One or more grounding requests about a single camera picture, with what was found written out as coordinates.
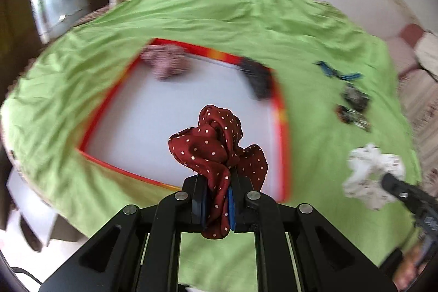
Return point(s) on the plaid scrunchie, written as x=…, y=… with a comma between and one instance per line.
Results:
x=164, y=61

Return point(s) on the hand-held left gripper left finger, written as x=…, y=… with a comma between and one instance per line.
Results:
x=204, y=206

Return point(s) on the white cloth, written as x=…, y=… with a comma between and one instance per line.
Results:
x=427, y=52

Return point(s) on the white printed scrunchie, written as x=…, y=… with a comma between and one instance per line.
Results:
x=366, y=169

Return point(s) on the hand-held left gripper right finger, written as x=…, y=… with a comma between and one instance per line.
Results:
x=232, y=208

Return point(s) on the red polka dot scrunchie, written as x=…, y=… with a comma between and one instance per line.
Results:
x=205, y=145

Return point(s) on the pink cushion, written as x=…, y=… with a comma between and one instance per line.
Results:
x=407, y=42

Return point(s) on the black headband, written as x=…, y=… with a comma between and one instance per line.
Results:
x=256, y=78

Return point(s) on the green bed sheet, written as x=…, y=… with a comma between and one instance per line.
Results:
x=239, y=15

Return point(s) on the dark mesh scrunchie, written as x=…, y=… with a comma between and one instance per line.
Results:
x=356, y=97

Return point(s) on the white tray with red rim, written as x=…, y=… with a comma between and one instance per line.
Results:
x=191, y=97

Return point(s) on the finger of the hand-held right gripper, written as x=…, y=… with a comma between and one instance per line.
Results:
x=398, y=186

